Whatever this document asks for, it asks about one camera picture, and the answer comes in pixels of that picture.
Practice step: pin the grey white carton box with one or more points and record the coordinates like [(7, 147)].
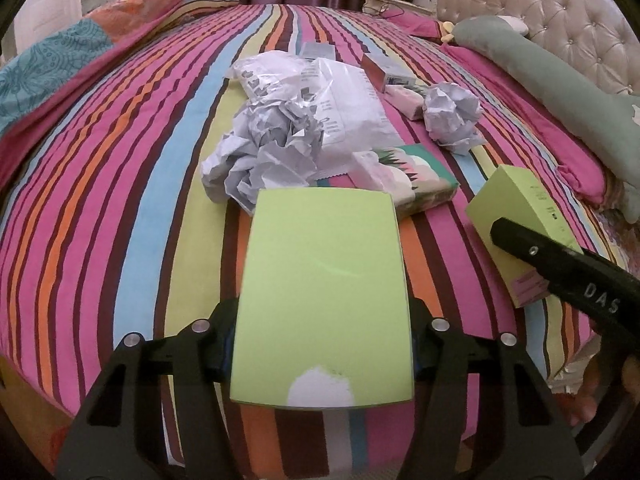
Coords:
[(310, 51)]

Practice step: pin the white plastic bag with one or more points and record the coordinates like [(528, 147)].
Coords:
[(276, 76), (351, 114)]

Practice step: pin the long green plush pillow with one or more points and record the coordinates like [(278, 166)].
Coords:
[(608, 124)]

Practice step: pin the person's hand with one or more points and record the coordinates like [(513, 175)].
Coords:
[(582, 406)]

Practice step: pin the magenta pillow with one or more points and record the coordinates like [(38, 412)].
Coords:
[(577, 166)]

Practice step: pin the green box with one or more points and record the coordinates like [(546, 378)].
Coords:
[(515, 217), (323, 318)]

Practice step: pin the green pink tissue pack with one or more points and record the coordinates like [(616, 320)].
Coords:
[(414, 178)]

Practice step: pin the brown white carton box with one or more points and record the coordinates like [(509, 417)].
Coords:
[(382, 71)]

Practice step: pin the teal orange folded quilt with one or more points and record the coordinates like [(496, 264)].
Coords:
[(41, 84)]

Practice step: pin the paper ball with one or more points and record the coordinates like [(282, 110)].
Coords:
[(272, 144), (451, 115)]

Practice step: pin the white plastic bag front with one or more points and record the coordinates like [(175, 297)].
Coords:
[(351, 114)]

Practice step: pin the small tissue pack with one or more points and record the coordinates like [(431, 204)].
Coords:
[(408, 99)]

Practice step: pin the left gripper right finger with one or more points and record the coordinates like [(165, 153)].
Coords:
[(487, 412)]

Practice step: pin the tufted beige headboard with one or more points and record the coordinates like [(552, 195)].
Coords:
[(593, 36)]

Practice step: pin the striped bed sheet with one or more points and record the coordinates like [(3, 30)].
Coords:
[(106, 229)]

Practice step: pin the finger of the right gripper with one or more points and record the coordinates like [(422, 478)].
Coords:
[(540, 254)]

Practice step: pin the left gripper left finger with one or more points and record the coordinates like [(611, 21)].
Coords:
[(153, 412)]

